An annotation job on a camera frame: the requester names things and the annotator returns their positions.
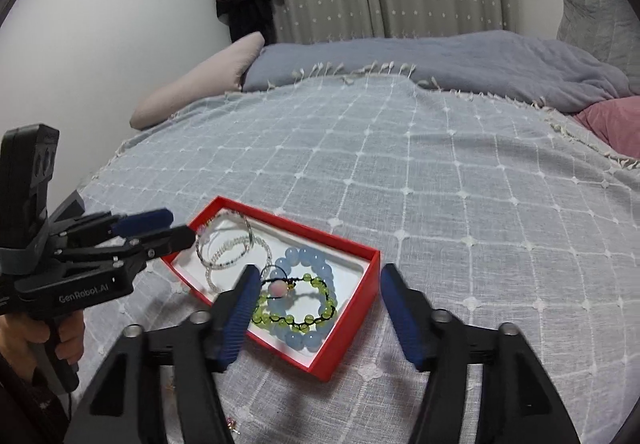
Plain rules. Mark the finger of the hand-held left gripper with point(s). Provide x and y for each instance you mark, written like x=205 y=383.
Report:
x=142 y=220
x=170 y=239

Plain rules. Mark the person's left forearm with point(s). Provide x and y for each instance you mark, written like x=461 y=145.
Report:
x=25 y=404

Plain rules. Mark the grey-blue duvet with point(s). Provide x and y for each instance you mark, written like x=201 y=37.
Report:
x=450 y=59

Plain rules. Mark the beige pillow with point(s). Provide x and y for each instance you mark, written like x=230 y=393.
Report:
x=200 y=79

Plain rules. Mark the red cardboard box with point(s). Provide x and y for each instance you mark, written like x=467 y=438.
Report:
x=350 y=324

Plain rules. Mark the pink pillow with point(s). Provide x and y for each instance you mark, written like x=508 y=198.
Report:
x=615 y=124

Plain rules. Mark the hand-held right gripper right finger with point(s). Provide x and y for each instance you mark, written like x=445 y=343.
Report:
x=400 y=319

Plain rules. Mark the grey checked blanket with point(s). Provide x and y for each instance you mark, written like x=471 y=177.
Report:
x=450 y=204

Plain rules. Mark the person's left hand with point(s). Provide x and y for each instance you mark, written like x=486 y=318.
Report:
x=20 y=339

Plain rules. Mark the grey pillow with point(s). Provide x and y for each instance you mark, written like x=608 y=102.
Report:
x=600 y=24

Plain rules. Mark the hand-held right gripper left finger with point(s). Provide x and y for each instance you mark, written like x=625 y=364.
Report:
x=240 y=314

